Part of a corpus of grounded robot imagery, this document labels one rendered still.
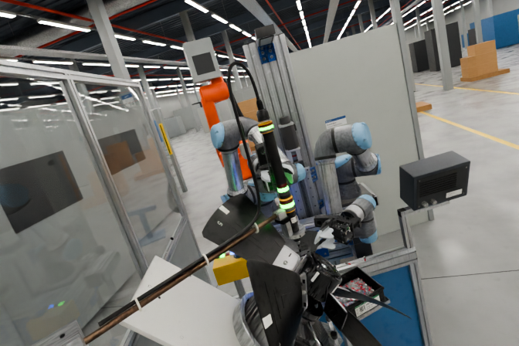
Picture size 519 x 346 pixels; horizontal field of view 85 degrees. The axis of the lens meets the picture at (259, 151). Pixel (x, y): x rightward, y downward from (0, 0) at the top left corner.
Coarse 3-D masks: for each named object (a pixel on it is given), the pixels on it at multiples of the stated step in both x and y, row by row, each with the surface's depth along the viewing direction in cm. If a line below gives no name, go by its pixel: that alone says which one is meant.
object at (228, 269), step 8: (224, 256) 131; (232, 256) 129; (216, 264) 126; (224, 264) 125; (232, 264) 124; (240, 264) 124; (216, 272) 124; (224, 272) 124; (232, 272) 125; (240, 272) 125; (216, 280) 125; (224, 280) 125; (232, 280) 125
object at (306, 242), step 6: (306, 234) 111; (312, 234) 111; (288, 240) 108; (300, 240) 105; (306, 240) 104; (312, 240) 104; (288, 246) 103; (294, 246) 102; (300, 246) 100; (306, 246) 99; (312, 246) 98; (306, 252) 96
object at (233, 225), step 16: (240, 208) 90; (256, 208) 93; (208, 224) 82; (240, 224) 86; (256, 224) 88; (224, 240) 81; (256, 240) 84; (272, 240) 86; (240, 256) 81; (256, 256) 82; (272, 256) 83
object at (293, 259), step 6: (282, 252) 85; (288, 252) 86; (294, 252) 86; (276, 258) 84; (282, 258) 84; (288, 258) 85; (294, 258) 85; (276, 264) 83; (282, 264) 83; (288, 264) 84; (294, 264) 84
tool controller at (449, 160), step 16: (432, 160) 127; (448, 160) 125; (464, 160) 122; (400, 176) 131; (416, 176) 120; (432, 176) 121; (448, 176) 122; (464, 176) 123; (400, 192) 136; (416, 192) 124; (432, 192) 125; (448, 192) 126; (464, 192) 128; (416, 208) 128
